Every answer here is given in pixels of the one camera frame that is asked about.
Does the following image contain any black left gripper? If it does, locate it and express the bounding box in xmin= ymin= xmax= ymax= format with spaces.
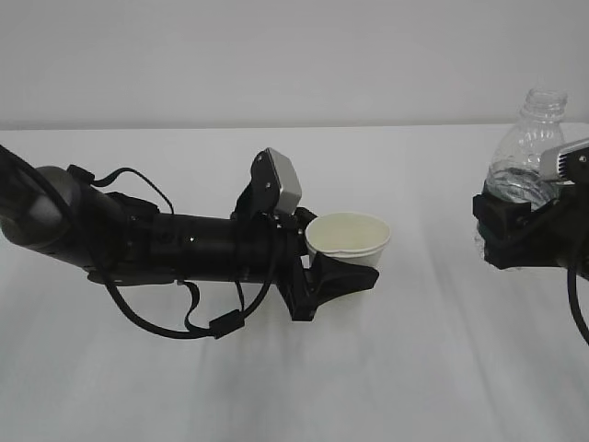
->
xmin=229 ymin=206 xmax=380 ymax=321

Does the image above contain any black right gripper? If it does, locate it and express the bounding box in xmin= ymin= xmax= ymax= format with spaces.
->
xmin=472 ymin=184 xmax=588 ymax=279

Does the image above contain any white paper cup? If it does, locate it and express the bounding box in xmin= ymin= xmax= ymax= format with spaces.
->
xmin=305 ymin=212 xmax=391 ymax=269

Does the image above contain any clear green-label water bottle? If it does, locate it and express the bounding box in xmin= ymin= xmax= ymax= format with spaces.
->
xmin=472 ymin=87 xmax=570 ymax=273

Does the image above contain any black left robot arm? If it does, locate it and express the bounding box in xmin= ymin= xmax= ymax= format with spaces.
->
xmin=1 ymin=148 xmax=379 ymax=328

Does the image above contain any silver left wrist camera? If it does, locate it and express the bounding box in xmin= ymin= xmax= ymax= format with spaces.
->
xmin=267 ymin=148 xmax=303 ymax=215

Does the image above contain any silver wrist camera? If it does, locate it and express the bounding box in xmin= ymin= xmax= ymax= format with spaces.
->
xmin=267 ymin=148 xmax=303 ymax=215
xmin=539 ymin=138 xmax=588 ymax=184

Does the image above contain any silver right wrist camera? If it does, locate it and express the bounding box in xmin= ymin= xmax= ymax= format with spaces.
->
xmin=539 ymin=138 xmax=588 ymax=184

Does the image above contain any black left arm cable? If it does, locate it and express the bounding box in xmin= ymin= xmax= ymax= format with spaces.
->
xmin=68 ymin=163 xmax=277 ymax=341

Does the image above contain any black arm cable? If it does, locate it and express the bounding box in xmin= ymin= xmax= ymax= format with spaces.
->
xmin=566 ymin=264 xmax=589 ymax=346
xmin=68 ymin=163 xmax=277 ymax=341

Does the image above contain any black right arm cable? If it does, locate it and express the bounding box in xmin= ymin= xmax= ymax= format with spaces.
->
xmin=566 ymin=264 xmax=589 ymax=346

